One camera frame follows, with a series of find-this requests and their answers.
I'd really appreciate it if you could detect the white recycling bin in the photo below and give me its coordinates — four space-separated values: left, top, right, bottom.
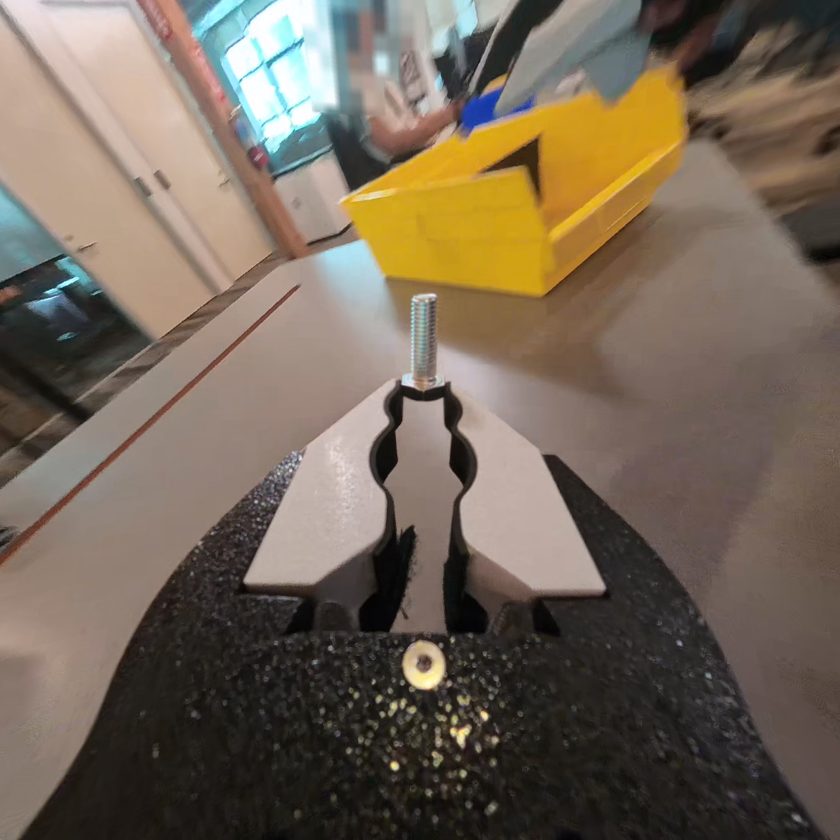
272 152 354 245

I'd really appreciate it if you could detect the steel hex bolt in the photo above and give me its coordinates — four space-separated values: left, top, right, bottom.
400 293 448 400

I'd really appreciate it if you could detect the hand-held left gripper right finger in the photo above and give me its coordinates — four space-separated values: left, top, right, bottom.
442 381 607 611

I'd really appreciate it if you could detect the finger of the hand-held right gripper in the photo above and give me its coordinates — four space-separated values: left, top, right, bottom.
556 0 655 106
493 12 590 118

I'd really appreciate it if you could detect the glass partition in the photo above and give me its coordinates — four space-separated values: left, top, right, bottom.
0 180 157 473

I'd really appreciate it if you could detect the blue plastic bin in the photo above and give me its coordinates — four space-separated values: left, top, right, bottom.
459 92 538 131

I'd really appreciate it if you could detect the wooden beam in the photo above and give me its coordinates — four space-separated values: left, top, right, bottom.
136 0 309 258

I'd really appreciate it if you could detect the yellow plastic bin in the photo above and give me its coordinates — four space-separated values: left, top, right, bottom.
340 66 690 298

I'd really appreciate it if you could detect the white wall cabinet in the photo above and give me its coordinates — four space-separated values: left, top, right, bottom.
0 0 277 339

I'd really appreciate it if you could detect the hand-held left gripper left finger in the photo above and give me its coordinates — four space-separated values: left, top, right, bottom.
241 378 404 611

